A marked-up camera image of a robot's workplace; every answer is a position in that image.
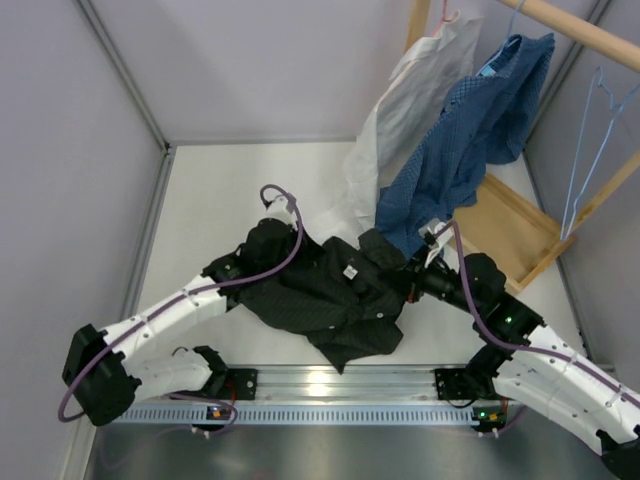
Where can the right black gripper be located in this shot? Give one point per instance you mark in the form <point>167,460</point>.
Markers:
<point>421,275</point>

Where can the white shirt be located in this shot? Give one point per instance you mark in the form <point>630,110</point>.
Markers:
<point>407,110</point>

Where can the black pinstripe shirt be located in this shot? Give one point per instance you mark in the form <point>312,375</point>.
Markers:
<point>337,296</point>

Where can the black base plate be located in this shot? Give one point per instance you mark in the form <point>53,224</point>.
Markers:
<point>453,384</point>
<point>240,384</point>

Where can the blue hanger holding blue shirt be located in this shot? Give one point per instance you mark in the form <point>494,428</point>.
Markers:
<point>505,40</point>

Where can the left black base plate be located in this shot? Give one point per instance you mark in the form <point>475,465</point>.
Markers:
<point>240,384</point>

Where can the grey slotted cable duct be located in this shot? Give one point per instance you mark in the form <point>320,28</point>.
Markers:
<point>349,415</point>

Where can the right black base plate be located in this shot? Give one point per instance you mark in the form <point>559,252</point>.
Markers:
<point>453,384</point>

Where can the blue checked shirt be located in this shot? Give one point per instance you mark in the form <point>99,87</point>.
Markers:
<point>486,119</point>

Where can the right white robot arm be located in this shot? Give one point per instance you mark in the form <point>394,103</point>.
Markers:
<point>525,360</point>

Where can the pink wire hanger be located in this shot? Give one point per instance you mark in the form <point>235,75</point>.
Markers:
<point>446,16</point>

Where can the wooden clothes rack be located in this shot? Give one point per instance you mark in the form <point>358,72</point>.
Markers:
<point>522,239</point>

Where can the aluminium mounting rail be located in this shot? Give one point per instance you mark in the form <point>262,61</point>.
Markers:
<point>290,384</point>

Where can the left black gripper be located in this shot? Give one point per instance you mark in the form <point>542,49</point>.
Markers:
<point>303,249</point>

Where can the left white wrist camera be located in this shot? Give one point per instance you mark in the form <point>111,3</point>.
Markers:
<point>281,209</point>

